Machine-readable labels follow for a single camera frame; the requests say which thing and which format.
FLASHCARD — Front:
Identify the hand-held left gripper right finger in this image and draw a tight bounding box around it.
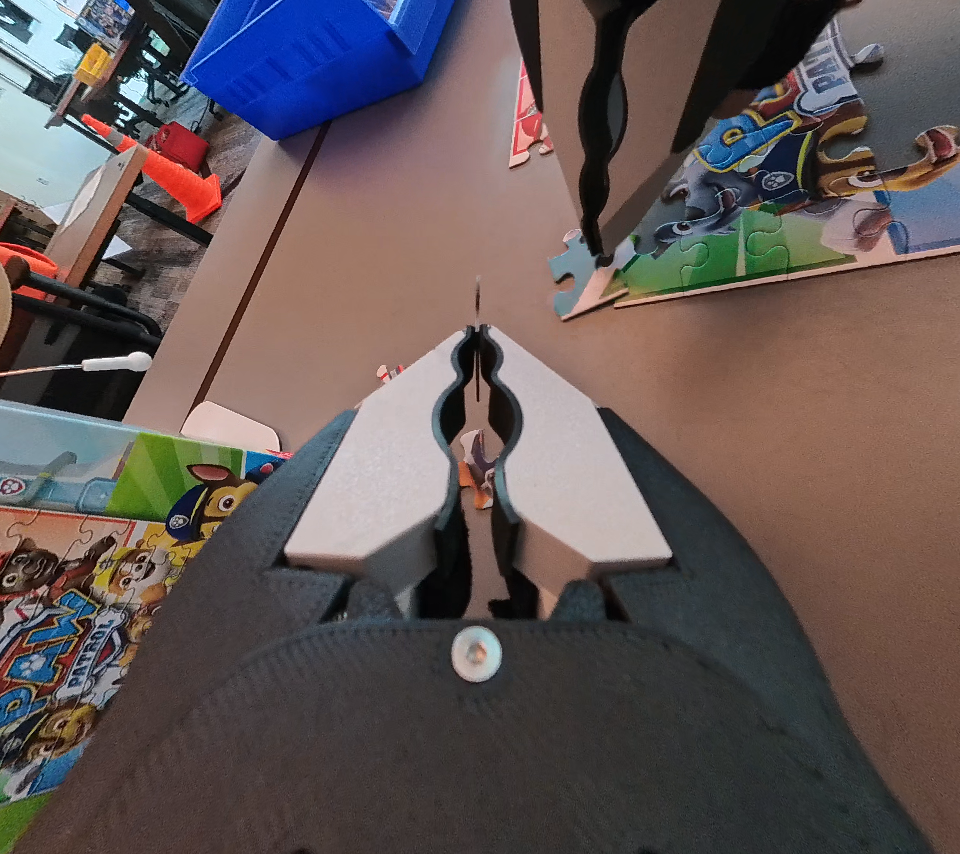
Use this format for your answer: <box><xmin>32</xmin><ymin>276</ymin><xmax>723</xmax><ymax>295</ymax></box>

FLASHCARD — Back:
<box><xmin>480</xmin><ymin>325</ymin><xmax>674</xmax><ymax>619</ymax></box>

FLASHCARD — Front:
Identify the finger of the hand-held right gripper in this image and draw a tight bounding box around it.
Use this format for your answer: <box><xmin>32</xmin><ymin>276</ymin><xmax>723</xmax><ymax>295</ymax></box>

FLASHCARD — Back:
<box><xmin>602</xmin><ymin>0</ymin><xmax>726</xmax><ymax>253</ymax></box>
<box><xmin>537</xmin><ymin>0</ymin><xmax>605</xmax><ymax>257</ymax></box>

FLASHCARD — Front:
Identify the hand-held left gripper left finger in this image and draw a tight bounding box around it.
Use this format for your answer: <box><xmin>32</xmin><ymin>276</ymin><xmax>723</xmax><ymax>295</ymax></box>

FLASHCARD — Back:
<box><xmin>285</xmin><ymin>328</ymin><xmax>480</xmax><ymax>619</ymax></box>

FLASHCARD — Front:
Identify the assembled logo puzzle section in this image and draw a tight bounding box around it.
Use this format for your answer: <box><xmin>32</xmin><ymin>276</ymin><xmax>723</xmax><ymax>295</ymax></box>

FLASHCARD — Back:
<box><xmin>693</xmin><ymin>18</ymin><xmax>888</xmax><ymax>195</ymax></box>

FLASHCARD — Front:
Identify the orange dog face puzzle piece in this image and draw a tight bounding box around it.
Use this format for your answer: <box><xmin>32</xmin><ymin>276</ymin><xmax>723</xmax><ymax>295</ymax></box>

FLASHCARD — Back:
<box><xmin>457</xmin><ymin>429</ymin><xmax>505</xmax><ymax>512</ymax></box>

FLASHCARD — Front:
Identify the grey purple puzzle piece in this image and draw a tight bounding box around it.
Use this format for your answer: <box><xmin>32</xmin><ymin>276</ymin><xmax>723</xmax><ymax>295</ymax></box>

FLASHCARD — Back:
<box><xmin>652</xmin><ymin>172</ymin><xmax>751</xmax><ymax>248</ymax></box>

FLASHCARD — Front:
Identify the green puzzle section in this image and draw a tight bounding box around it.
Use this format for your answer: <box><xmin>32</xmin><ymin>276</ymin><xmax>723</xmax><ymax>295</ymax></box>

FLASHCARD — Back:
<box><xmin>615</xmin><ymin>209</ymin><xmax>860</xmax><ymax>309</ymax></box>

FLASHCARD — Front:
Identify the teal green corner puzzle piece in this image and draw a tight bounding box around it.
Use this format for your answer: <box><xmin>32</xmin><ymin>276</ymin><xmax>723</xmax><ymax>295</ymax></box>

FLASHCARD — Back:
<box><xmin>547</xmin><ymin>232</ymin><xmax>640</xmax><ymax>323</ymax></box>

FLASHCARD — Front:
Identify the white stand base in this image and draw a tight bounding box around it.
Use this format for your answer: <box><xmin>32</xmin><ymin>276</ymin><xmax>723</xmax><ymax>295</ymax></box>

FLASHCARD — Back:
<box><xmin>180</xmin><ymin>400</ymin><xmax>282</xmax><ymax>454</ymax></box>

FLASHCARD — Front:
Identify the blue plastic bin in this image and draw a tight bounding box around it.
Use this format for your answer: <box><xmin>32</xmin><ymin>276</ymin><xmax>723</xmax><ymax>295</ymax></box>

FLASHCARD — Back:
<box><xmin>182</xmin><ymin>0</ymin><xmax>485</xmax><ymax>141</ymax></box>

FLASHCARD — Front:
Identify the white-tipped thin rod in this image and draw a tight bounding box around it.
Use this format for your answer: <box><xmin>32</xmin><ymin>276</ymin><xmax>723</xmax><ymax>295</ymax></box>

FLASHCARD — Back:
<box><xmin>0</xmin><ymin>352</ymin><xmax>153</xmax><ymax>377</ymax></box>

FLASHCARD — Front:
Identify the colourful puzzle box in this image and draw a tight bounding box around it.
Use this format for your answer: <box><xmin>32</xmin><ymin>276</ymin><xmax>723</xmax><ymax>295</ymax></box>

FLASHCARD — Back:
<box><xmin>0</xmin><ymin>400</ymin><xmax>294</xmax><ymax>806</ymax></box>

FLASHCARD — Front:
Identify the orange traffic cone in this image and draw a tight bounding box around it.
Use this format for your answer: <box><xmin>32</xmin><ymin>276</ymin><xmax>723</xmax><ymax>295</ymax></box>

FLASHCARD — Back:
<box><xmin>81</xmin><ymin>114</ymin><xmax>223</xmax><ymax>224</ymax></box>

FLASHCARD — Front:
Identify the small grey table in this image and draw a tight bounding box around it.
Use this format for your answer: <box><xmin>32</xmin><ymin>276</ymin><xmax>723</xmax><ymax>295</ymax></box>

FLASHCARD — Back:
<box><xmin>43</xmin><ymin>144</ymin><xmax>149</xmax><ymax>287</ymax></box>

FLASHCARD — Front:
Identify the red object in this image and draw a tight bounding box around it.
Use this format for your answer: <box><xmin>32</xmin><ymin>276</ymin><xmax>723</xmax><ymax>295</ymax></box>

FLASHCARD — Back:
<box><xmin>146</xmin><ymin>123</ymin><xmax>211</xmax><ymax>174</ymax></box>

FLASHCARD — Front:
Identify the orange chair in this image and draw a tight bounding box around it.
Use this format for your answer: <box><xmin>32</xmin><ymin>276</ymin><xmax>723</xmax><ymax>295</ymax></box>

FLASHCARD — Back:
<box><xmin>0</xmin><ymin>241</ymin><xmax>63</xmax><ymax>302</ymax></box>

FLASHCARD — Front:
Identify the long work table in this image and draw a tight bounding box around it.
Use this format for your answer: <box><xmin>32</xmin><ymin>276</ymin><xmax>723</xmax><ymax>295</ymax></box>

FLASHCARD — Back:
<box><xmin>43</xmin><ymin>18</ymin><xmax>147</xmax><ymax>129</ymax></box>

